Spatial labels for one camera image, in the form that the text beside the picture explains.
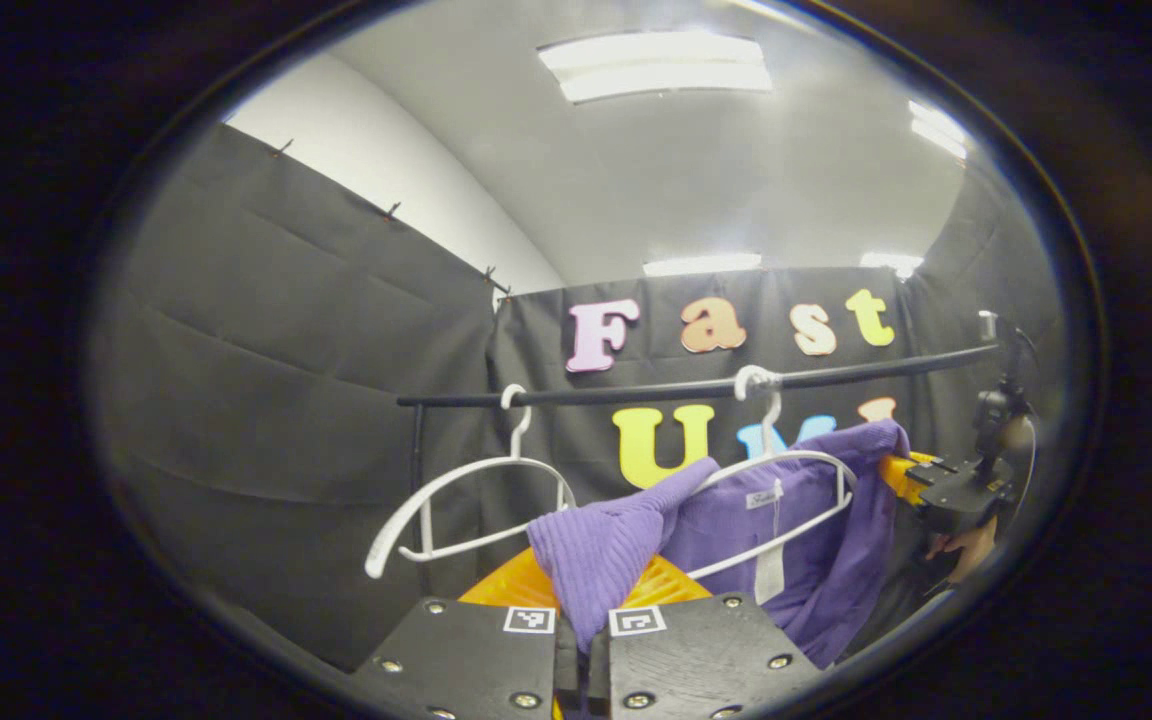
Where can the double ceiling light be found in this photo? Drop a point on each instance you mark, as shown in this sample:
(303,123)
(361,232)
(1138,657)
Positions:
(939,130)

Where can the black clothes rack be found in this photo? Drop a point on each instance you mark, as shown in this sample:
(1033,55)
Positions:
(636,390)

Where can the black backdrop cloth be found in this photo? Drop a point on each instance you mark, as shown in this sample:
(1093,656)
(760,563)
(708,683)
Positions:
(286,400)

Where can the small ceiling light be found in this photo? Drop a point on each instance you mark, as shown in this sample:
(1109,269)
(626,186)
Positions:
(891,264)

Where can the large ceiling light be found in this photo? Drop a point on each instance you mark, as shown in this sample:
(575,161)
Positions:
(656,65)

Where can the white hanger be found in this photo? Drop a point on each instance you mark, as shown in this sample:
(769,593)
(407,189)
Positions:
(476,468)
(774,425)

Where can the purple ribbed jacket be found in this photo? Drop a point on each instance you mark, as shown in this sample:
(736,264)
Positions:
(596,550)

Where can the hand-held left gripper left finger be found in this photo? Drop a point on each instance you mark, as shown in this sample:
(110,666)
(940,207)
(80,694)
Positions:
(466,660)

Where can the long ceiling light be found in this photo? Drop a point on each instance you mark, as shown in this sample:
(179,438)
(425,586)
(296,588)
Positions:
(701,264)

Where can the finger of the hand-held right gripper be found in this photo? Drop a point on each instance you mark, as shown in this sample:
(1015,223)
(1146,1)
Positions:
(971,495)

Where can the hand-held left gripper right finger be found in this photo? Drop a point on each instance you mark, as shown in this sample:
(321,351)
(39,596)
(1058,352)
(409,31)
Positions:
(696,660)

